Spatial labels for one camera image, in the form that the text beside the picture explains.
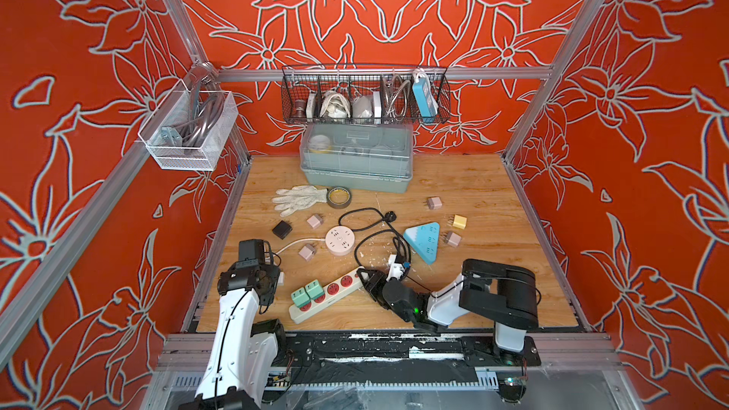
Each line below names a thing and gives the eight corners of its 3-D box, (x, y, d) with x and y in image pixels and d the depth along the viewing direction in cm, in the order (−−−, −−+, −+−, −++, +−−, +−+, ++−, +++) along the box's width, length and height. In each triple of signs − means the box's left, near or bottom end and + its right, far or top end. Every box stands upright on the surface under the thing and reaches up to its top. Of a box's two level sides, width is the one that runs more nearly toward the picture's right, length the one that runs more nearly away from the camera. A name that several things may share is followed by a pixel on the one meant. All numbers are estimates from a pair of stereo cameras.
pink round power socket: (324, 255, 92) (323, 252, 90) (327, 230, 98) (326, 226, 96) (354, 255, 92) (354, 252, 90) (354, 230, 98) (354, 226, 96)
